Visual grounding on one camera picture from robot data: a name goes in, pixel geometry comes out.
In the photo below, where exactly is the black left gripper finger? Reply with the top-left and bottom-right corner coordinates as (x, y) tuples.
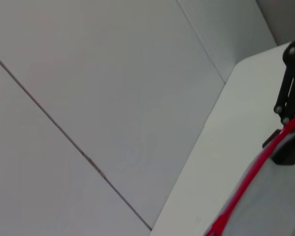
(262, 129), (280, 149)
(272, 39), (295, 167)

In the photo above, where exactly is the transparent document bag red zipper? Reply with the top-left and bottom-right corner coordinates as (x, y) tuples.
(203, 114), (295, 236)

